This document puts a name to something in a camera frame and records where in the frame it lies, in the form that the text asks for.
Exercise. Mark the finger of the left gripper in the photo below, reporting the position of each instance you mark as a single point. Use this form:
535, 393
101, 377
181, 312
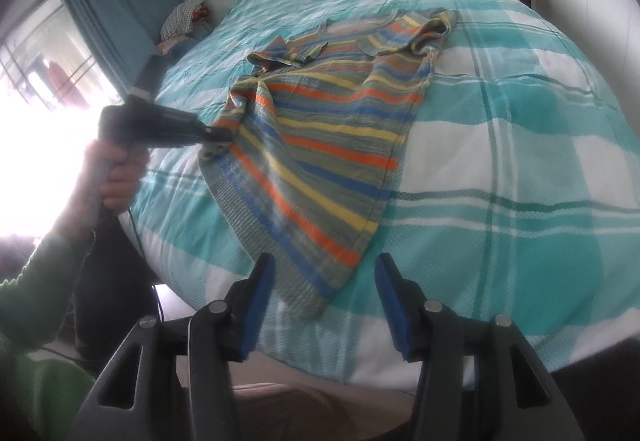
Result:
211, 150

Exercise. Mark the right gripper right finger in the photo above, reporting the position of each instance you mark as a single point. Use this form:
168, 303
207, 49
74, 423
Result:
478, 380

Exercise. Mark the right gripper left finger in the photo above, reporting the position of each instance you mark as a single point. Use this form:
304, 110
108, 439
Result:
171, 380

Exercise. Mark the multicolour striped knit shirt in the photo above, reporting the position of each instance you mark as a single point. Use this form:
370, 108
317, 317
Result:
319, 125

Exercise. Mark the left forearm green sleeve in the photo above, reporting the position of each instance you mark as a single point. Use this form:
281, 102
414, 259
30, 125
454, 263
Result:
48, 393

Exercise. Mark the pile of clothes by curtain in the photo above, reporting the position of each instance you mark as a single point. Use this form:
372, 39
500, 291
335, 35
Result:
188, 21

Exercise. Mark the person's left hand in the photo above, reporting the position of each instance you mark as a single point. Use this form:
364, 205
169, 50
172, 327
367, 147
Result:
108, 183

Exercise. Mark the teal white plaid bedspread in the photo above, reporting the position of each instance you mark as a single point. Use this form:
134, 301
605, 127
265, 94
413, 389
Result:
469, 139

